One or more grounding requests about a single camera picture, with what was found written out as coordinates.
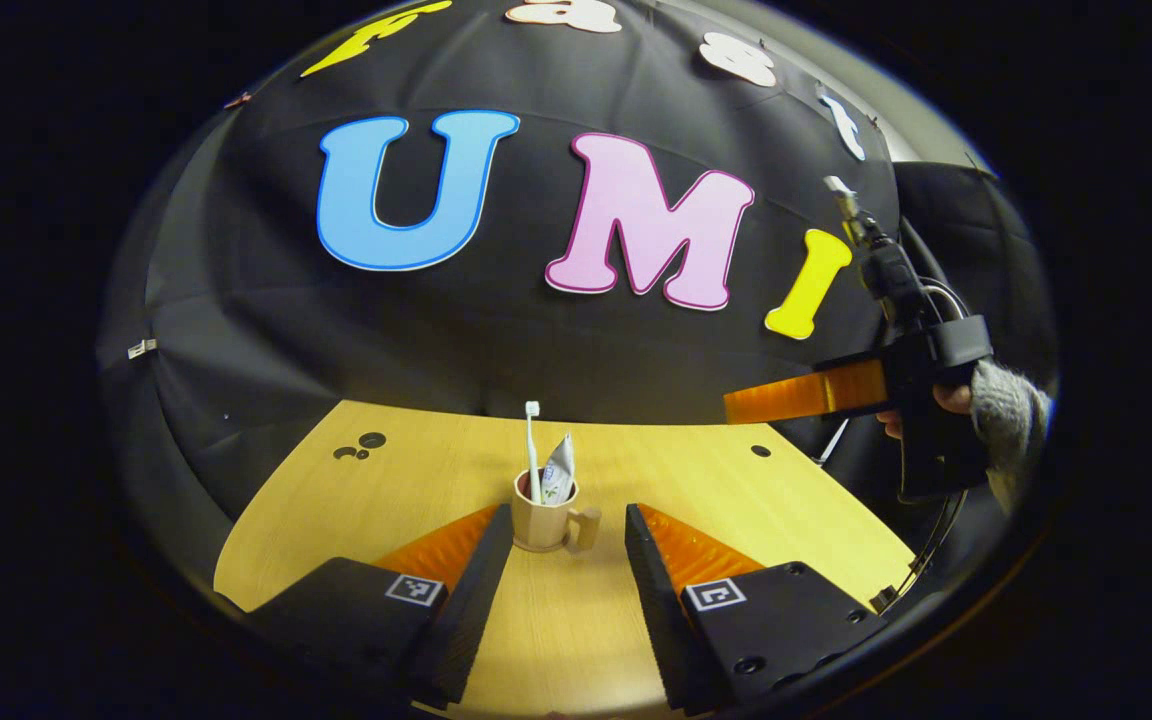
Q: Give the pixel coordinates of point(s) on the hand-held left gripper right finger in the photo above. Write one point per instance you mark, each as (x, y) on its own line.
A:
(656, 620)

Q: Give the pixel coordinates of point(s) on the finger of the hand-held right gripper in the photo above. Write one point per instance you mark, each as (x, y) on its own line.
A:
(796, 392)

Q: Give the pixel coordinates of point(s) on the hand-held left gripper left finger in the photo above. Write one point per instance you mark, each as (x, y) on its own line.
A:
(466, 620)

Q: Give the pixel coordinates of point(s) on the beige cup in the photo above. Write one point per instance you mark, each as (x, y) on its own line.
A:
(541, 525)

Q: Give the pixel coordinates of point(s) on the white toothpaste tube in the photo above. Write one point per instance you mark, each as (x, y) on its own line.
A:
(558, 475)

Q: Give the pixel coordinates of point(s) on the pale green toothbrush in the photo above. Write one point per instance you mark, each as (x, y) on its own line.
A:
(533, 450)

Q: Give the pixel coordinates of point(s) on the wooden desktop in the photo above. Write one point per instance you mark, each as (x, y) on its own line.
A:
(556, 640)

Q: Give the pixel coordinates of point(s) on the black backdrop cloth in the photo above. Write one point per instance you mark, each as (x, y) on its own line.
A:
(536, 340)

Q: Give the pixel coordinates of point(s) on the silver cloth clip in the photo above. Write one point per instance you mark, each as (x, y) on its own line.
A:
(141, 348)

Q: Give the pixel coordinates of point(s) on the copper cloth clip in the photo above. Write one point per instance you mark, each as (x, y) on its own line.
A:
(236, 100)

